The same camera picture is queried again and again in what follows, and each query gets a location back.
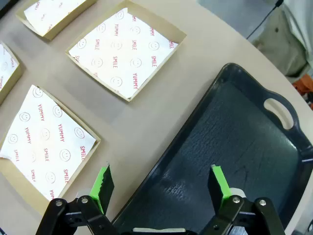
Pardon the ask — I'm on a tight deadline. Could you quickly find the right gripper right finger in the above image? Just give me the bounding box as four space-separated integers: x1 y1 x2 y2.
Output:
199 164 286 235

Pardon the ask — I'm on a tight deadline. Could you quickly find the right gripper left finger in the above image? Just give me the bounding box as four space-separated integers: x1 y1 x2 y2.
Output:
35 161 118 235

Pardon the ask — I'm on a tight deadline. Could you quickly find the white smiley-print paper liner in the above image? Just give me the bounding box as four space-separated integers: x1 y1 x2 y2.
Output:
0 43 20 93
68 7 179 98
23 0 88 36
0 85 96 201

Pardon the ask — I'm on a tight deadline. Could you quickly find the shallow brown cardboard box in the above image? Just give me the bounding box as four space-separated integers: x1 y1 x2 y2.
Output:
0 84 102 216
65 0 187 102
16 0 98 42
0 41 25 106

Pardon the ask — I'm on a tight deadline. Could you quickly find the person in beige sweater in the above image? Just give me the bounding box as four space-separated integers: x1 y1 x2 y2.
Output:
251 0 313 78

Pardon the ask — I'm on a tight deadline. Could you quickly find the black rectangular tray with handles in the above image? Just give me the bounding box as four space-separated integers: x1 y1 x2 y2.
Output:
111 62 313 235

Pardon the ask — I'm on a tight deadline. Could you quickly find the thin black cable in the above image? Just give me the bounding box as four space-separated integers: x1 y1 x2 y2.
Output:
246 0 284 40

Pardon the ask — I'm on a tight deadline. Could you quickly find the dark brown tray with handles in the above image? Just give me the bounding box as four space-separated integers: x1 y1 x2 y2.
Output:
0 0 18 18

